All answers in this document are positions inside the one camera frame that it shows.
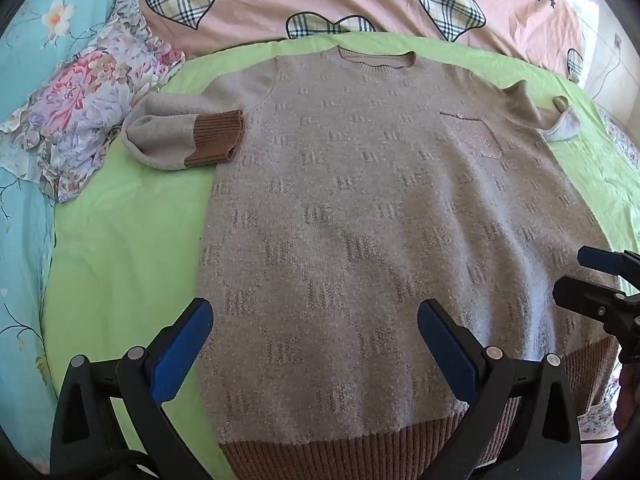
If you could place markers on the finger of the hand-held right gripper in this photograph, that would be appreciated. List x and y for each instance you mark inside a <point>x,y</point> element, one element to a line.
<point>580,295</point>
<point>602,259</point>

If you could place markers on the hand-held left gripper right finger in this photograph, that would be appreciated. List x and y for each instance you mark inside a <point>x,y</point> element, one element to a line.
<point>447,345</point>

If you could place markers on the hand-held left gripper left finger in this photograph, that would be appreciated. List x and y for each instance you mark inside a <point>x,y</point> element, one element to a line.
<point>184,347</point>

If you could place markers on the beige knit sweater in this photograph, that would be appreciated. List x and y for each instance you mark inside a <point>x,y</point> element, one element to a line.
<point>380,210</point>

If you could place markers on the person's right hand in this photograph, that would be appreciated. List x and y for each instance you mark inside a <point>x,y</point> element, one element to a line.
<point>631,400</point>

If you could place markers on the light green bed sheet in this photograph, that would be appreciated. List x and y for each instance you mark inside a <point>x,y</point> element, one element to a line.
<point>125,240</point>

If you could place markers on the light blue floral bed sheet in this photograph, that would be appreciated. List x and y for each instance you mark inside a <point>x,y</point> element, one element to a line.
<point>25,210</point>

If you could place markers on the floral pillow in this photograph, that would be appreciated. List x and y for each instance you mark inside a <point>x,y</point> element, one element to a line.
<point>85,105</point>

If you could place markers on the wall outlet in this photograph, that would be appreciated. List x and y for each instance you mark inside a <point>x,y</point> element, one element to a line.
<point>618,41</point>

